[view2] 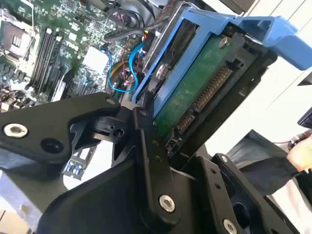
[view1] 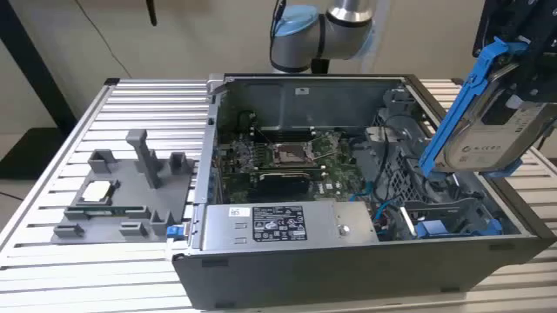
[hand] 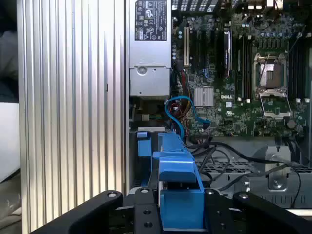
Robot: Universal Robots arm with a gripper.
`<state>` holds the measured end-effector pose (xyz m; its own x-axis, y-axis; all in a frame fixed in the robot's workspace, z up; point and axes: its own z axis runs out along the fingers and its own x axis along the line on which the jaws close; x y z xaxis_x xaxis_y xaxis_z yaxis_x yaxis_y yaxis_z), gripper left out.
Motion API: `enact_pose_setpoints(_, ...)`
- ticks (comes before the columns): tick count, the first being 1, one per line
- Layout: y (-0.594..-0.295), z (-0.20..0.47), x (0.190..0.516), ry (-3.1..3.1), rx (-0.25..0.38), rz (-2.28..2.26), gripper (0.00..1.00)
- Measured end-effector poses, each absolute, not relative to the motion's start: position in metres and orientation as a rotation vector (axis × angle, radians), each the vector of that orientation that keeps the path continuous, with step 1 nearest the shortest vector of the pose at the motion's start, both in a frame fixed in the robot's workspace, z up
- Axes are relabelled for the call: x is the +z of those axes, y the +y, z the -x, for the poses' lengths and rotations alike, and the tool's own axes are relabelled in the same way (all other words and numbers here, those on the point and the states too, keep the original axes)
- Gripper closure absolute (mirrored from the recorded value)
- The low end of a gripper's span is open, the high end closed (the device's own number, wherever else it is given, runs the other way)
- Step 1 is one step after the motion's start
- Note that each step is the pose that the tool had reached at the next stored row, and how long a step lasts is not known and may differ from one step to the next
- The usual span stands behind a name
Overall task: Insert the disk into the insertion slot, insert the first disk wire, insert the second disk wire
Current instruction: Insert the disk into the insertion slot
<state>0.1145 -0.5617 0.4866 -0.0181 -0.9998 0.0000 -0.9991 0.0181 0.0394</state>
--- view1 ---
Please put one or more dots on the black flat stand base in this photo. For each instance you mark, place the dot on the black flat stand base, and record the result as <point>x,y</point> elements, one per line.
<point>31,153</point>

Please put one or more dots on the silver CPU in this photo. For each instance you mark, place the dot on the silver CPU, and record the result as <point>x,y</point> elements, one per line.
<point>96,191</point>

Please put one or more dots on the green motherboard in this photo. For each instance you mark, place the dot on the green motherboard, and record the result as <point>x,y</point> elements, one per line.
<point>335,176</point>

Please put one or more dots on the grey perforated disk bay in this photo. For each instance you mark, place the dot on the grey perforated disk bay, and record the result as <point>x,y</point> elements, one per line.
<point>405,176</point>

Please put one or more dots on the grey parts rack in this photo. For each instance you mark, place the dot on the grey parts rack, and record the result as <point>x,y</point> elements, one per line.
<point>129,202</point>

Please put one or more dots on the blue case latch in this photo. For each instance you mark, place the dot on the blue case latch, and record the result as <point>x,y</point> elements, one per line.
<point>175,231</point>

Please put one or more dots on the CPU socket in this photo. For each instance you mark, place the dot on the CPU socket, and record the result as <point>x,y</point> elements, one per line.
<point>288,153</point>

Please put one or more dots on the black hanging pole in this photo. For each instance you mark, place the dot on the black hanging pole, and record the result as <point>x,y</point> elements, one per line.
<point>151,11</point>

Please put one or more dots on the black graphics card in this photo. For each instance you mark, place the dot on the black graphics card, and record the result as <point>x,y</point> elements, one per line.
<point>280,186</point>

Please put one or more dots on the open black PC case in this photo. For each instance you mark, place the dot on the open black PC case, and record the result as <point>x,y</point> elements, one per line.
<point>347,274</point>

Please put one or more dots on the black RAM slots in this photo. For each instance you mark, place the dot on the black RAM slots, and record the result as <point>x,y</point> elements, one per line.
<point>282,131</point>

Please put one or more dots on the black slanted frame post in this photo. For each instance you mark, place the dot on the black slanted frame post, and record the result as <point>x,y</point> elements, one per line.
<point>36,65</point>

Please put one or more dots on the silver power supply unit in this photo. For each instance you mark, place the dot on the silver power supply unit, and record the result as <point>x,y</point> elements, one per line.
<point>287,225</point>

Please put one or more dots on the blue empty disk carrier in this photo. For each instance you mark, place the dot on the blue empty disk carrier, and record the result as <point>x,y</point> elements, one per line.
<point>434,229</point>

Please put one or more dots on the hard disk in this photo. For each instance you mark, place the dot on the hard disk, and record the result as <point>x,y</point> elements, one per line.
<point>487,143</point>

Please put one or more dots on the green RAM stick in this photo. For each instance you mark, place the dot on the green RAM stick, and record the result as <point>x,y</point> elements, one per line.
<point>113,212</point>

